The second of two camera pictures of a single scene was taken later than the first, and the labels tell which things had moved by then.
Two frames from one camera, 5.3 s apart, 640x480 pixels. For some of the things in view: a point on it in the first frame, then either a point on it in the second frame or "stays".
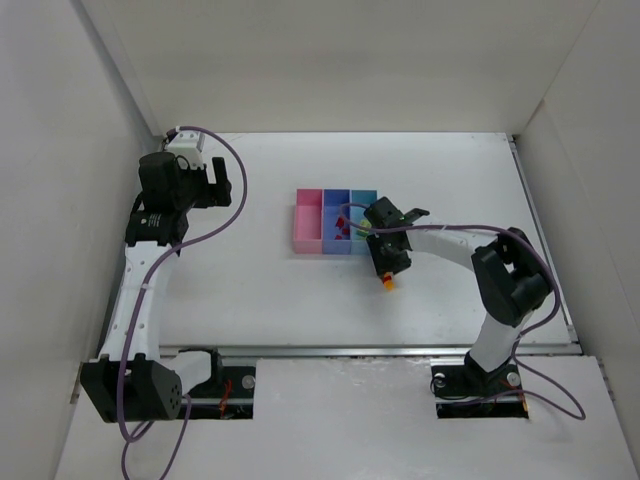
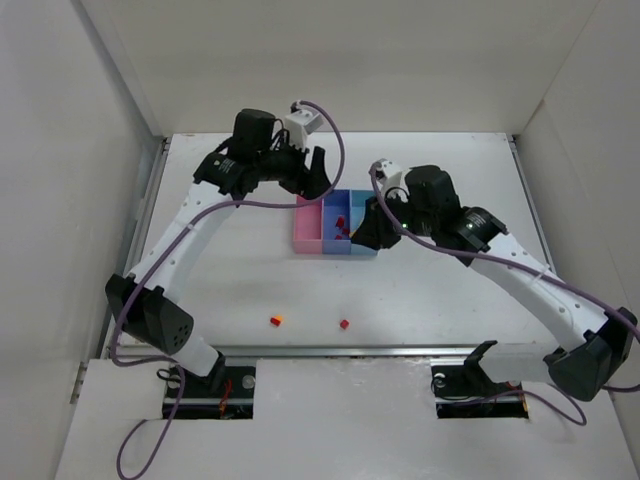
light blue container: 359,246 stays
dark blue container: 333,240 stays
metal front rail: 392,351 stays
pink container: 308,221 stays
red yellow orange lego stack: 388,282 to 276,320
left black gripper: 218,182 to 298,173
